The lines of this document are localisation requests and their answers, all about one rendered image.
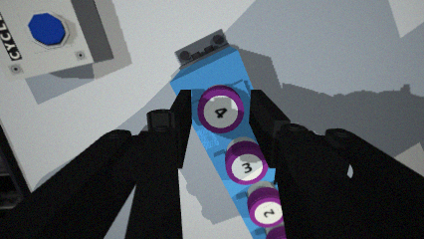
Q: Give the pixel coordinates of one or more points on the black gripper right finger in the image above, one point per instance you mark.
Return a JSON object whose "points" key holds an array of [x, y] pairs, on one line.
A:
{"points": [[311, 173]]}

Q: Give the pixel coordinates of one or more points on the white button housing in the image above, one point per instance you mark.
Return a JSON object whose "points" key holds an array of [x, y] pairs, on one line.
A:
{"points": [[44, 36]]}

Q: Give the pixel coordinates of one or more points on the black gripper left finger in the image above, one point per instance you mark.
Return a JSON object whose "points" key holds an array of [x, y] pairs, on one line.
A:
{"points": [[83, 199]]}

